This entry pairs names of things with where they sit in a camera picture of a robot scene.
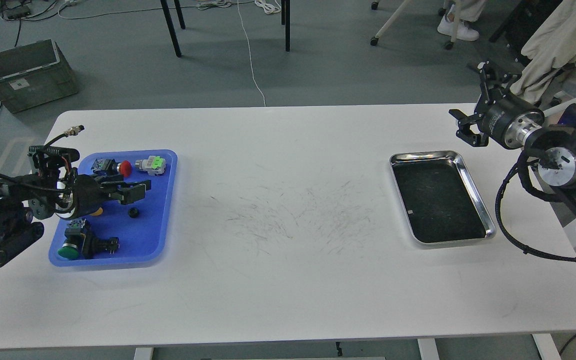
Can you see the black table leg front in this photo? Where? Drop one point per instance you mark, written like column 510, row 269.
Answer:
column 170, row 28

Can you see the black switch module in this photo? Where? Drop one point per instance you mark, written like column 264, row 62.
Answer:
column 93, row 245

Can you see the grey green connector block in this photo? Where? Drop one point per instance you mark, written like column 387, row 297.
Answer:
column 153, row 165

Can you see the green push button switch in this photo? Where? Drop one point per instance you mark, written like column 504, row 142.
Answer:
column 75, row 234

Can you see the silver metal tray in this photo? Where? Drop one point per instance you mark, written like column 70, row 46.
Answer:
column 440, row 198

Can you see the black table leg rear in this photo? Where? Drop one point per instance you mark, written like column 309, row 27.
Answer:
column 179, row 13

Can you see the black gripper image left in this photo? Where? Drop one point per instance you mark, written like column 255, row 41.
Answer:
column 60, row 190

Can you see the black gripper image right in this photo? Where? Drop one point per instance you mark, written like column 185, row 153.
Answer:
column 499, row 114

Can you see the black table leg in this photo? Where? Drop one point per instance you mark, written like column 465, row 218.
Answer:
column 170, row 28
column 286, row 22
column 179, row 13

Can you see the red push button switch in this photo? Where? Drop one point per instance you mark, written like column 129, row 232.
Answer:
column 111, row 167

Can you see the yellow push button switch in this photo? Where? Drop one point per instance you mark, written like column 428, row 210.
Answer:
column 98, row 212

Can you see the blue plastic tray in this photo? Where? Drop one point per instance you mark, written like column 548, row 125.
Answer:
column 141, row 239

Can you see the black table leg right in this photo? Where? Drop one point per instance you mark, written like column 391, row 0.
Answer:
column 286, row 22

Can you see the beige cloth on chair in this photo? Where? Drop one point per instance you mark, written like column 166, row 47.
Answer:
column 551, row 47

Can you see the grey plastic crate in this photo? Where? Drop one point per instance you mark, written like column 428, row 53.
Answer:
column 35, row 74

